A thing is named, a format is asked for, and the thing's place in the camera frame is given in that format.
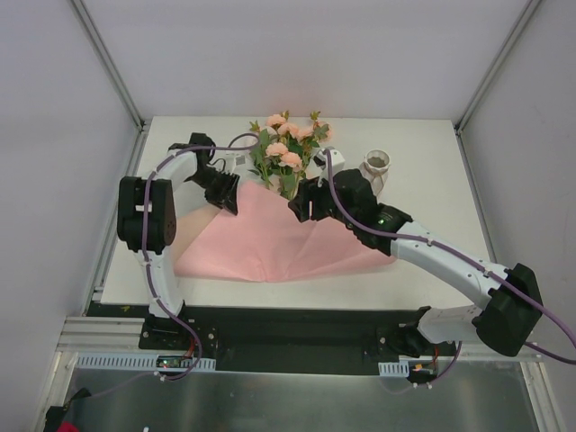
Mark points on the left white cable duct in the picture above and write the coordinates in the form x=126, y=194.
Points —
x=143, y=363

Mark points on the beige ribbed vase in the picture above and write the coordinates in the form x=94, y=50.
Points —
x=375, y=169

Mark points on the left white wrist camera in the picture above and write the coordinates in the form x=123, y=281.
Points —
x=236, y=154

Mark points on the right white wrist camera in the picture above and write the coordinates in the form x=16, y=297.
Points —
x=329, y=157

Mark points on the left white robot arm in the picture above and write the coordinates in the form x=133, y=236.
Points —
x=146, y=222

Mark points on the right aluminium frame post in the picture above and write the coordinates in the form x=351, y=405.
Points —
x=518, y=28

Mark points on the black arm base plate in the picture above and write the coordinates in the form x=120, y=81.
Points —
x=285, y=341

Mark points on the pale pink flower stem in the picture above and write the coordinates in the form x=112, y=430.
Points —
x=267, y=135

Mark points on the cream ribbon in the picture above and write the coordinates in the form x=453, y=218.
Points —
x=189, y=227

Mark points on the red object at corner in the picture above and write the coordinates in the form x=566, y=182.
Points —
x=67, y=427

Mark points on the peach flower stem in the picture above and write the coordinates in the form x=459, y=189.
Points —
x=285, y=169
x=311, y=137

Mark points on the white cable duct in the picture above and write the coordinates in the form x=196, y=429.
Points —
x=405, y=368
x=143, y=363

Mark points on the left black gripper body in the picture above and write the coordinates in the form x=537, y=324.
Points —
x=220, y=188

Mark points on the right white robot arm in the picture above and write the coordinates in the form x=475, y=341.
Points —
x=505, y=302

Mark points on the aluminium frame post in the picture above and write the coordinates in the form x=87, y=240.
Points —
x=518, y=28
x=105, y=58

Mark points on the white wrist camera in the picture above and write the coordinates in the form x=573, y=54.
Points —
x=236, y=154
x=329, y=157

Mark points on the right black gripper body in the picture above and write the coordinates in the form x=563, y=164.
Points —
x=316, y=201

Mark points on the pink wrapping paper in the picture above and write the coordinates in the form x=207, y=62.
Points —
x=265, y=243

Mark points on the left aluminium frame post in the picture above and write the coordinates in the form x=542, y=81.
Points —
x=105, y=58

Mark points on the right white cable duct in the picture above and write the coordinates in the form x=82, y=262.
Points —
x=405, y=368

